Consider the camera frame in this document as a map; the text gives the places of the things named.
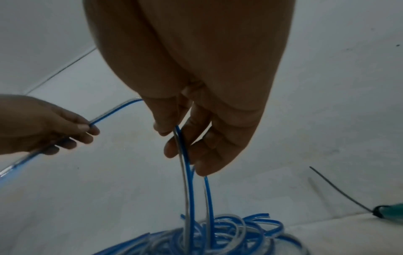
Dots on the person's left hand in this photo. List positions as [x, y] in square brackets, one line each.
[34, 119]

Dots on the person's right hand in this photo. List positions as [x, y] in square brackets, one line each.
[201, 62]

